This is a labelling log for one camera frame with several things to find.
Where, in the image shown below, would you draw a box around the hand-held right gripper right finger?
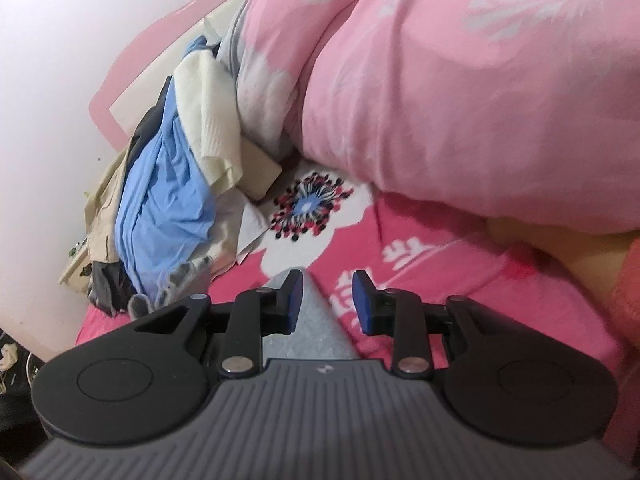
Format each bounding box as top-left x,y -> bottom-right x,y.
352,269 -> 501,380

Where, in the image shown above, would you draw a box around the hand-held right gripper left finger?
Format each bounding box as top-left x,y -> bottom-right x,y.
132,269 -> 305,377

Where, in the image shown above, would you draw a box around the grey sweatshirt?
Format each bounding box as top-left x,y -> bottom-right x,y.
261,266 -> 359,362

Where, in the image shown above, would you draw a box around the pink floral blanket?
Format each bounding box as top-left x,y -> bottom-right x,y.
74,169 -> 640,413

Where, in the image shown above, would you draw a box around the blue shirt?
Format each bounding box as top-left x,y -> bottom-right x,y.
114,79 -> 217,302

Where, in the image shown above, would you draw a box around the dark grey trousers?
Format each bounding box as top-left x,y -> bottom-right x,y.
86,259 -> 137,317

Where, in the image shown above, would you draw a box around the cream knit sweater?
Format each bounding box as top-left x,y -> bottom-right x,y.
171,49 -> 284,202

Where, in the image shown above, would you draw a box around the beige cargo jacket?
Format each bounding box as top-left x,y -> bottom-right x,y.
81,149 -> 134,267

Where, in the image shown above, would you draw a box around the peach cloth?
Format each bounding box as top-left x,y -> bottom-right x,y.
486,214 -> 640,352

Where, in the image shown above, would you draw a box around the cream nightstand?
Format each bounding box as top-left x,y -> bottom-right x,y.
56,239 -> 97,294

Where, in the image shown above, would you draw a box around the pink white pillow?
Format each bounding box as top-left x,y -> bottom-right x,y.
219,0 -> 640,237

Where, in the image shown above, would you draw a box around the pink and cream headboard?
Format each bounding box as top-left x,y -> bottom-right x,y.
88,0 -> 282,152

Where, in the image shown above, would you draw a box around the wheelchair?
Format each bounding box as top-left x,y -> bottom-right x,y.
0,329 -> 47,413

